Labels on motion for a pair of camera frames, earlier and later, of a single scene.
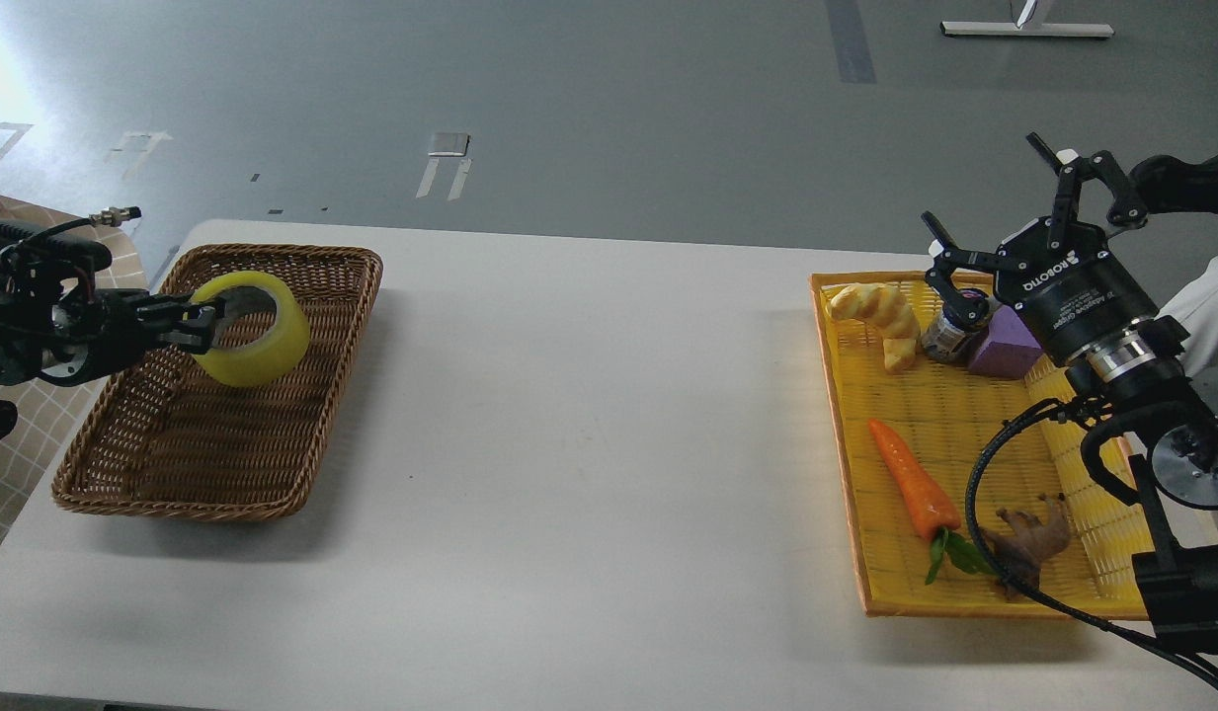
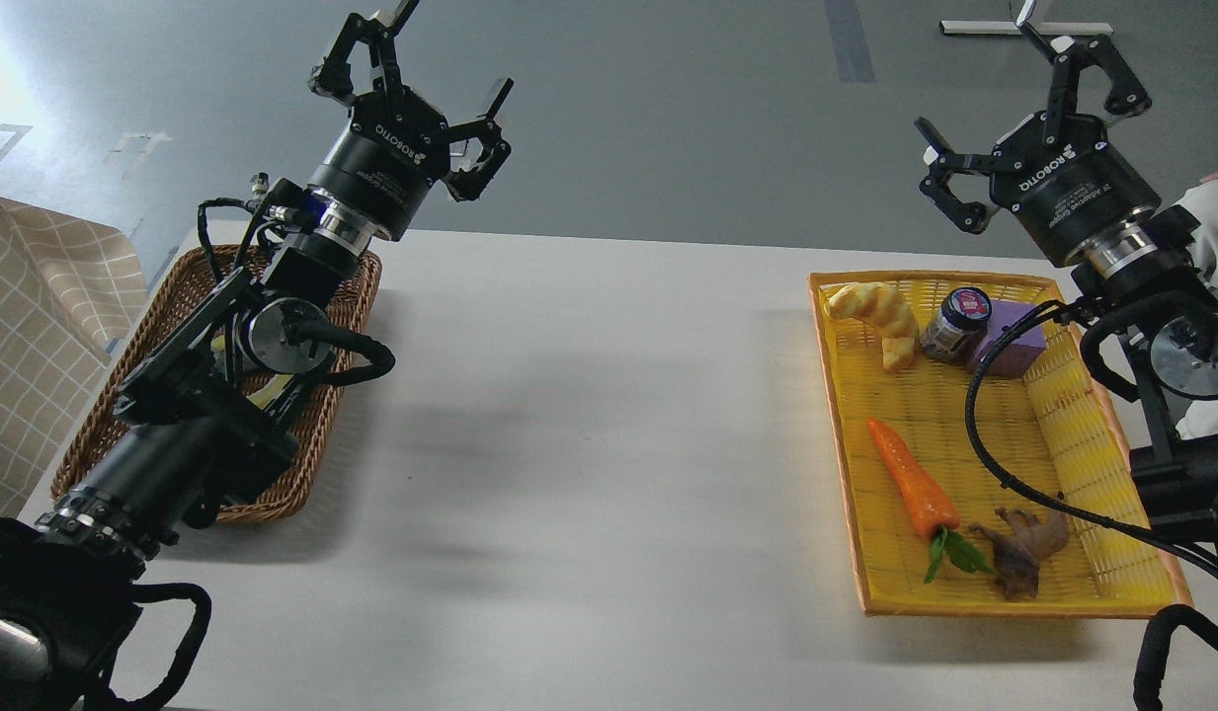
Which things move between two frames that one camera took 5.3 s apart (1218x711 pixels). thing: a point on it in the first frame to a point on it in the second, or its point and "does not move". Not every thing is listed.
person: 1209,309 to 1213,200
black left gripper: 105,319 to 379,167
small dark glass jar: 944,342 does not move
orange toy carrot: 930,509 does not move
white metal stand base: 1016,28 does not move
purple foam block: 1011,348 does not move
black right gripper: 1062,275 to 1055,172
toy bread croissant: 892,314 does not move
